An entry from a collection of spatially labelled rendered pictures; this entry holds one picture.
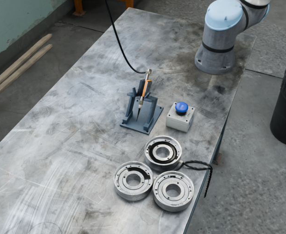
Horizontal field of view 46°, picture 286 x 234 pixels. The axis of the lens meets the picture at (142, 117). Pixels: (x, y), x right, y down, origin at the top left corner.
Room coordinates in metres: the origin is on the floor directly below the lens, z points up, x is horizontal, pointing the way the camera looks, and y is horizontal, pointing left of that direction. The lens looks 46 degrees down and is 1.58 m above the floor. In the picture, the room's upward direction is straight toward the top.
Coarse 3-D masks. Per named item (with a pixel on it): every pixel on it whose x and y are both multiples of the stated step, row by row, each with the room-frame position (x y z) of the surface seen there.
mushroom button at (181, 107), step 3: (180, 102) 0.74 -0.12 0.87; (183, 102) 0.74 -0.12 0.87; (177, 105) 0.72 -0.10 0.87; (180, 105) 0.72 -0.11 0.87; (183, 105) 0.72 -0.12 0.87; (186, 105) 0.72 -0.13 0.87; (177, 108) 0.71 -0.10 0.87; (180, 108) 0.71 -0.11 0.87; (183, 108) 0.71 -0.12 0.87; (186, 108) 0.71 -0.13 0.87; (180, 111) 0.71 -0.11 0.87; (183, 111) 0.70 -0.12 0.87
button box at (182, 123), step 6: (174, 102) 0.77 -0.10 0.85; (174, 108) 0.74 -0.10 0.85; (192, 108) 0.74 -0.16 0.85; (168, 114) 0.71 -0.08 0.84; (174, 114) 0.71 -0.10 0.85; (180, 114) 0.71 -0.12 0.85; (186, 114) 0.71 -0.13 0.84; (192, 114) 0.72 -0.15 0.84; (168, 120) 0.70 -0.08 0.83; (174, 120) 0.70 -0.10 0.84; (180, 120) 0.69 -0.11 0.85; (186, 120) 0.69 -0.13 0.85; (168, 126) 0.70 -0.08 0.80; (174, 126) 0.69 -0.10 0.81; (180, 126) 0.69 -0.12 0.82; (186, 126) 0.68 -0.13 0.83; (186, 132) 0.68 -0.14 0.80
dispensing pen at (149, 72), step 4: (148, 72) 0.78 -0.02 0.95; (148, 76) 0.78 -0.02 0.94; (140, 80) 0.76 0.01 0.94; (144, 80) 0.77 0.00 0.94; (140, 84) 0.76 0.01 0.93; (144, 84) 0.75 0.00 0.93; (140, 88) 0.75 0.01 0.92; (140, 92) 0.74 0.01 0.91; (140, 96) 0.75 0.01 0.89; (140, 100) 0.74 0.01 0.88; (140, 104) 0.73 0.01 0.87; (140, 108) 0.73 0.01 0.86; (136, 120) 0.71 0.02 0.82
